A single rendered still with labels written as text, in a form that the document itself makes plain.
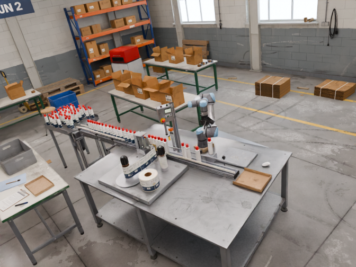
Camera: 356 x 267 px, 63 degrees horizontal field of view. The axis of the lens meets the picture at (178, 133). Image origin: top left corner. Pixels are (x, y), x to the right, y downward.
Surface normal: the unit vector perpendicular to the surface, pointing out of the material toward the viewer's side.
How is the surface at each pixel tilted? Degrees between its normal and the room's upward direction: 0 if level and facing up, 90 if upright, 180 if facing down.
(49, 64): 90
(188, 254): 4
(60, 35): 90
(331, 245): 0
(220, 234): 0
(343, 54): 90
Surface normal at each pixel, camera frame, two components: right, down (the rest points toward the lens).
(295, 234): -0.16, -0.87
